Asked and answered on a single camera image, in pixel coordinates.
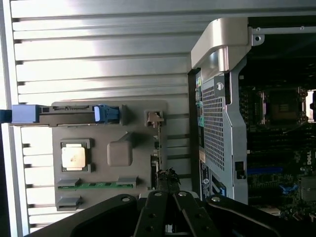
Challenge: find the green RAM stick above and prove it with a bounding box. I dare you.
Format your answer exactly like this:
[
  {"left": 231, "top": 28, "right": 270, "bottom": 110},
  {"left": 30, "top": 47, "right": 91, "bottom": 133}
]
[{"left": 57, "top": 182, "right": 137, "bottom": 190}]

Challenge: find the grey parts rack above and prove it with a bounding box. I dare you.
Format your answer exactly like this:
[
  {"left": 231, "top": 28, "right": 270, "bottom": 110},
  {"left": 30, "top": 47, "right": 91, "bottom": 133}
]
[{"left": 51, "top": 100, "right": 171, "bottom": 213}]

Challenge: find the long blue expansion slot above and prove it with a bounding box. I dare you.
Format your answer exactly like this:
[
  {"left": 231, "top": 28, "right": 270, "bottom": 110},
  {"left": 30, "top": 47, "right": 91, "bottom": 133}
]
[{"left": 247, "top": 167, "right": 284, "bottom": 175}]

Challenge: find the black open PC case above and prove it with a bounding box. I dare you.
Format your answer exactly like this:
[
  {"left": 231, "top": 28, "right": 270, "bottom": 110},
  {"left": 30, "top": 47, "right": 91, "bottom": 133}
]
[{"left": 187, "top": 17, "right": 316, "bottom": 216}]

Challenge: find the silver CPU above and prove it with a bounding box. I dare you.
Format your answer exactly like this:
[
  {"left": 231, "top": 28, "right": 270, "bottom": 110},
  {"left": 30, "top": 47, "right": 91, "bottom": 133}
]
[{"left": 61, "top": 146, "right": 87, "bottom": 171}]

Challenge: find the short blue expansion slot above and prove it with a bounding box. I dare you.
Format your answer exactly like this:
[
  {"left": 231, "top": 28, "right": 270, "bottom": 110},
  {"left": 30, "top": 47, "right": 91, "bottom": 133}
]
[{"left": 279, "top": 185, "right": 300, "bottom": 195}]

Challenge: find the green motherboard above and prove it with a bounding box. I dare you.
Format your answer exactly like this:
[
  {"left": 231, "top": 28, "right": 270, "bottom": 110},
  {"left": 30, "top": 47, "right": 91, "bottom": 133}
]
[{"left": 238, "top": 71, "right": 316, "bottom": 218}]

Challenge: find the grey chipset heatsink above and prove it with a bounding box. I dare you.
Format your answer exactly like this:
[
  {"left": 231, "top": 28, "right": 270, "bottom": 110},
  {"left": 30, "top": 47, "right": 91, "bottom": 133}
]
[{"left": 301, "top": 175, "right": 316, "bottom": 198}]

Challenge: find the hard disk in blue caddy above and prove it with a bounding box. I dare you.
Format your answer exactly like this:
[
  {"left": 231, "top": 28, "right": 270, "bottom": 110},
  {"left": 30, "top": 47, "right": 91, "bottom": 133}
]
[{"left": 0, "top": 104, "right": 124, "bottom": 127}]

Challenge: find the metal socket cover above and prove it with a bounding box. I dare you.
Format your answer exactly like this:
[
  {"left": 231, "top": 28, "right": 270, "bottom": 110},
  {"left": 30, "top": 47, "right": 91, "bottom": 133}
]
[{"left": 305, "top": 88, "right": 316, "bottom": 124}]

